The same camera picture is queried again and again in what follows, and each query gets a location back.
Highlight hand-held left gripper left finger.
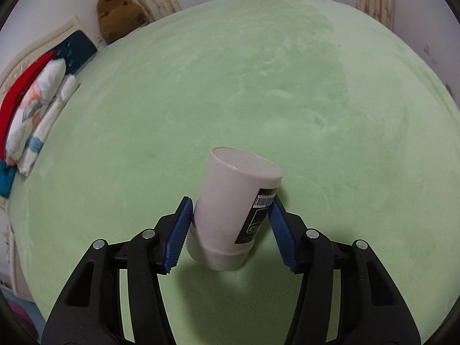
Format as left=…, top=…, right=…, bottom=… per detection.
left=41, top=196, right=195, bottom=345

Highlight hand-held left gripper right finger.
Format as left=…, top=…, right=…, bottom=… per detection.
left=268, top=195, right=421, bottom=345

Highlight white cup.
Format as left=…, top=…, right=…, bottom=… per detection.
left=186, top=147, right=283, bottom=271

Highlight white patterned pillows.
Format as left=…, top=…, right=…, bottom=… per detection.
left=18, top=75, right=80, bottom=177

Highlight floral folded quilt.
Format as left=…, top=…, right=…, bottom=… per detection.
left=4, top=59, right=67, bottom=160

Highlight brown plush toy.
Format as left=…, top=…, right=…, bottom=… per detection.
left=96, top=0, right=149, bottom=44

